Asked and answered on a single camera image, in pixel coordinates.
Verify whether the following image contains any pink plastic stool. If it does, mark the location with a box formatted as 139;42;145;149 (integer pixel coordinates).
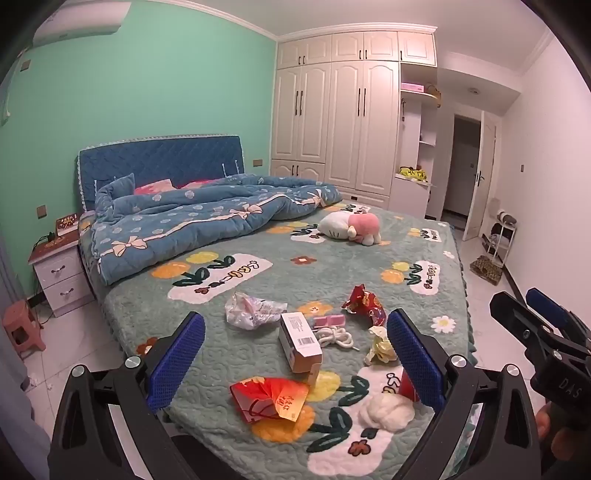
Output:
2;300;47;358

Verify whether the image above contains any brown patterned floor mat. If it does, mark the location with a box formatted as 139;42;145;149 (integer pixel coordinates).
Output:
470;255;504;283

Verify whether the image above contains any white air conditioner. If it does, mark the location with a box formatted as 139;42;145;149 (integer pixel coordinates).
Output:
32;0;127;47

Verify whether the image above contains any white door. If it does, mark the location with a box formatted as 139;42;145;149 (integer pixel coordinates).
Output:
463;111;498;241

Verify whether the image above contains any small red packet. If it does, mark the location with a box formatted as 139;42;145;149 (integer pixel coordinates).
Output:
398;369;419;402

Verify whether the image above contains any white coiled cable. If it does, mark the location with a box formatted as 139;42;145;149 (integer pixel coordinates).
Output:
316;325;362;352

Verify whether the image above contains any white nightstand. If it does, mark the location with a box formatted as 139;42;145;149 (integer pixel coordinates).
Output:
28;231;95;318

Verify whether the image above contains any white wardrobe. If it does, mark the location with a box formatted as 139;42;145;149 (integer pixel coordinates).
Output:
270;28;437;208

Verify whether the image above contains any white cardboard box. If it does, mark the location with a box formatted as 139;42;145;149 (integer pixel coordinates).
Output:
278;312;323;374

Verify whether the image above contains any white shoe rack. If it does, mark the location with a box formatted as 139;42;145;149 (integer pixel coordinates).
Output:
482;210;518;273

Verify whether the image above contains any blue bow print quilt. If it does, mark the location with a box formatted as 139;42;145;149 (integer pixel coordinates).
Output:
90;173;345;287

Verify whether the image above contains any red snack wrapper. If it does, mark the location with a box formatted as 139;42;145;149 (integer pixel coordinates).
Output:
342;285;387;326

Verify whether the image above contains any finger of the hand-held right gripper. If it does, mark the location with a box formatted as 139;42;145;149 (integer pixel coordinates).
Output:
489;292;591;365
526;287;591;344

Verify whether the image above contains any yellowish crumpled wrapper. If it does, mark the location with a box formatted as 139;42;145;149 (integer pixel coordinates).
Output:
365;326;399;365

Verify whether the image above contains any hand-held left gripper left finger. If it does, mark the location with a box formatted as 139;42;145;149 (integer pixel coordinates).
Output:
47;311;218;480

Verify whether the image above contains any red box on nightstand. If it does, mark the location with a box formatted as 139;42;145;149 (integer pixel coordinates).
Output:
55;213;78;238

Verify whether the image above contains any bed with green blanket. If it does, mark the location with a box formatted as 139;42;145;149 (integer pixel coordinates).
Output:
76;203;476;480

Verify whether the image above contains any white and pink plush toy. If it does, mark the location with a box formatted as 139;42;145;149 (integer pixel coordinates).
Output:
318;211;382;246

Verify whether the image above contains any white open shelf unit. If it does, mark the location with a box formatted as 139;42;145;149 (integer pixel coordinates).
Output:
390;62;444;220

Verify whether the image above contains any person's right hand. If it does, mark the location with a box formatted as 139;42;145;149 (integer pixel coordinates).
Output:
536;404;555;446

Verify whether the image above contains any blue quilted bed headboard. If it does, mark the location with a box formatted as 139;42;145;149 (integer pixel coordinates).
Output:
76;135;245;213

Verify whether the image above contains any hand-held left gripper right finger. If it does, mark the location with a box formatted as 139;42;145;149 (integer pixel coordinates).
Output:
385;308;543;480

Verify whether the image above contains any pink pillow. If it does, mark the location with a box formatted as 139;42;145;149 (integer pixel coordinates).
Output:
134;179;222;195

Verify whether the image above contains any clear crumpled plastic bag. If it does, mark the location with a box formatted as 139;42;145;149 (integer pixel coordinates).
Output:
225;292;288;330

